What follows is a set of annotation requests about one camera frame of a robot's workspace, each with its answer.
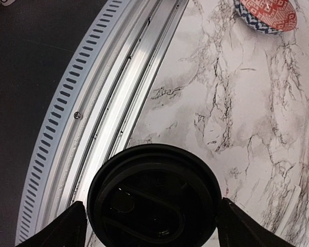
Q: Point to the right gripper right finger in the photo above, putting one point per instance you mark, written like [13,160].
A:
[236,228]

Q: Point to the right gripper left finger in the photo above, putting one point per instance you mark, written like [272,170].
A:
[68,229]

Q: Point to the aluminium front rail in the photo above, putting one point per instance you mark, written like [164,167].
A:
[95,107]

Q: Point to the black plastic cup lid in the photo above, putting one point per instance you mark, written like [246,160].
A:
[154,195]

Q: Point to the red geometric patterned bowl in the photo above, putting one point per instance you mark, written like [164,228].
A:
[268,17]

